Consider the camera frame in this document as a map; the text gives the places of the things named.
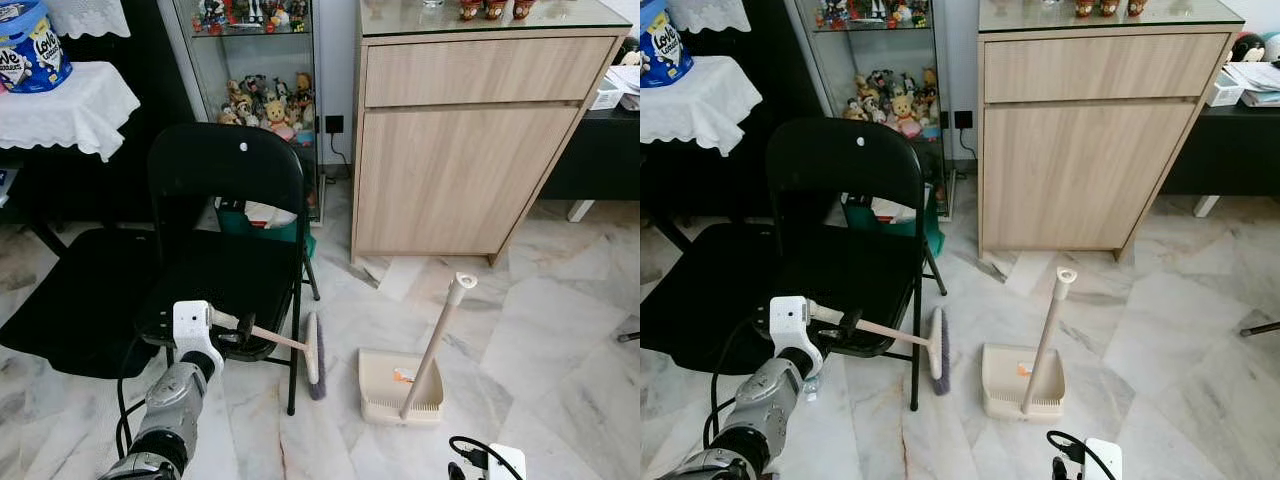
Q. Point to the black desk with white leg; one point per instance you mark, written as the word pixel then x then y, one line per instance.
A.
pixel 1220 150
pixel 600 155

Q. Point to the light wooden cabinet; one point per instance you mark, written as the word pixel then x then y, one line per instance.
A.
pixel 1080 160
pixel 460 170

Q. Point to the teal bin with white paper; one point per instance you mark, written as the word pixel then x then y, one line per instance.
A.
pixel 925 230
pixel 300 240

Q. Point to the white paper stack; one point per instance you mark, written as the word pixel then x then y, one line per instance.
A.
pixel 625 78
pixel 1255 80

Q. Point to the black metal furniture leg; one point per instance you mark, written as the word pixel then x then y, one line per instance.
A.
pixel 1260 328
pixel 628 337

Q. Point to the black wall socket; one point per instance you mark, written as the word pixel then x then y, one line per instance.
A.
pixel 334 124
pixel 963 119

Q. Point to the black round plush toy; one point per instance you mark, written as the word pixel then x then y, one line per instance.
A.
pixel 1248 47

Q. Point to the beige broom with purple bristles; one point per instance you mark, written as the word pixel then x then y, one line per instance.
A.
pixel 938 350
pixel 315 350

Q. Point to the large white lace tablecloth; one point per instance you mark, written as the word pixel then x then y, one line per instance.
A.
pixel 695 100
pixel 70 105

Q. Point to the black table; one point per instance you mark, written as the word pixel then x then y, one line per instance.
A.
pixel 45 238
pixel 668 232

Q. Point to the blue printed tin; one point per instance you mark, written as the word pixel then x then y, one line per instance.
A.
pixel 30 50
pixel 662 40

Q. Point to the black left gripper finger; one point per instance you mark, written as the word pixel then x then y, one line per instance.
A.
pixel 247 326
pixel 853 323

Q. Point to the small brown figurine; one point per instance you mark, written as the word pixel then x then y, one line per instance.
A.
pixel 522 8
pixel 1108 6
pixel 470 8
pixel 493 8
pixel 1084 6
pixel 1137 6

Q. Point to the black fabric case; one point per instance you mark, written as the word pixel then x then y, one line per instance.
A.
pixel 700 300
pixel 70 300

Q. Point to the small clear water bottle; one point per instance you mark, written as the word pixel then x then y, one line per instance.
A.
pixel 812 385

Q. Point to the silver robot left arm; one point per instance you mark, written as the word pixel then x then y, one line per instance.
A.
pixel 170 410
pixel 765 400

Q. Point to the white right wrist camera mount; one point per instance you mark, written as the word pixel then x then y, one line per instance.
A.
pixel 1103 460
pixel 507 465

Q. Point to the black folding chair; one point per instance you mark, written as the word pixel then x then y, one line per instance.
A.
pixel 845 165
pixel 225 170

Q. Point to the small white box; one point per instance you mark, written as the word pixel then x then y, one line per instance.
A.
pixel 1222 92
pixel 605 97

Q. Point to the yellow bear figurine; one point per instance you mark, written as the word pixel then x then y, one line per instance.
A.
pixel 276 112
pixel 905 108

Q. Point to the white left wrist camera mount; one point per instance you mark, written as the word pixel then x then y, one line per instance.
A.
pixel 190 322
pixel 790 320

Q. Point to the small white lace cloth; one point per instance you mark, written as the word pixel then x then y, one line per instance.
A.
pixel 710 12
pixel 90 15

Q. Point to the glass display cabinet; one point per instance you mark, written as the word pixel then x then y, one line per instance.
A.
pixel 880 55
pixel 250 60

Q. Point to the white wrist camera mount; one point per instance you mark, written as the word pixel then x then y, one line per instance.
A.
pixel 190 322
pixel 507 465
pixel 790 320
pixel 1103 460

